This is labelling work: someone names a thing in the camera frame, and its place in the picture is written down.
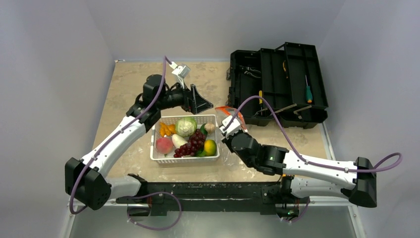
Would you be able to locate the clear zip top bag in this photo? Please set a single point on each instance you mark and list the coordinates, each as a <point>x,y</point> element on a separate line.
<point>230,160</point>

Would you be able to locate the green handled screwdriver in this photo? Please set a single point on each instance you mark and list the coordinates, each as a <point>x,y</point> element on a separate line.
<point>309,95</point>

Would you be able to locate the white radish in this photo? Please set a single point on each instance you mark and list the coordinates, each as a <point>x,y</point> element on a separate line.
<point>178,141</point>

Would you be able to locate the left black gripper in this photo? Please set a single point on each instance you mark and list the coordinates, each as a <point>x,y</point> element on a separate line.
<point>192,101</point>

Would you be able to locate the white plastic basket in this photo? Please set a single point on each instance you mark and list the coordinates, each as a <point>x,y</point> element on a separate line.
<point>169,158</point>

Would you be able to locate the black pliers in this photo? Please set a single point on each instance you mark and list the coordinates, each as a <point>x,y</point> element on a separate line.
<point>251,71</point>

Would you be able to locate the black base frame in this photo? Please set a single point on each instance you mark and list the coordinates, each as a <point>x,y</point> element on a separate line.
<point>265,198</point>

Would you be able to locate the garlic bulb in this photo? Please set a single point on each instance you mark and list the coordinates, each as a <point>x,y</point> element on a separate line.
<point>209,128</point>

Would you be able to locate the green cucumber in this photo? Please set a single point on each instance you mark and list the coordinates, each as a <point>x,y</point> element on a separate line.
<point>203,130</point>

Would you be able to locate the green cabbage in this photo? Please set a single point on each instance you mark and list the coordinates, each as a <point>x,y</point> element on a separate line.
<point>185,126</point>

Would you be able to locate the pink peach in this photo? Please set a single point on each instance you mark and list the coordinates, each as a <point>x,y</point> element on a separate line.
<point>164,145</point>

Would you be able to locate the black open toolbox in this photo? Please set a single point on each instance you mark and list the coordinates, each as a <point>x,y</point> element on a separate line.
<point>287,96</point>

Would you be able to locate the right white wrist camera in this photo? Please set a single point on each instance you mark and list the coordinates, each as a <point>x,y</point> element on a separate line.
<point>230,126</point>

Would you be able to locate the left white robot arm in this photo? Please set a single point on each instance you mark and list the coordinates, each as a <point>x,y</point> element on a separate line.
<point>85,181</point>

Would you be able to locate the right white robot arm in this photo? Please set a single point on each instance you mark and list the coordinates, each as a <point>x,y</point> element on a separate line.
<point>305,175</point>

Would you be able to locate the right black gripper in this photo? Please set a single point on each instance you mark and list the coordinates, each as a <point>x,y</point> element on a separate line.
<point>232,138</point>

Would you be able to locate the orange fruit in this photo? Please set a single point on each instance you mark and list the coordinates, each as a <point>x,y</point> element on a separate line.
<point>210,148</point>

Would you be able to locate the yellow black tool in tray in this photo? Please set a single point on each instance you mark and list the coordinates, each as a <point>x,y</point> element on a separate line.
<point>285,69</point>

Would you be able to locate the purple grape bunch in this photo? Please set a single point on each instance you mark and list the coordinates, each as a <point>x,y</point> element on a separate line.
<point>193,148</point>

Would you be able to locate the yellow handled screwdriver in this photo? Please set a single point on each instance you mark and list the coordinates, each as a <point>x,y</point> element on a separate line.
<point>260,100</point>

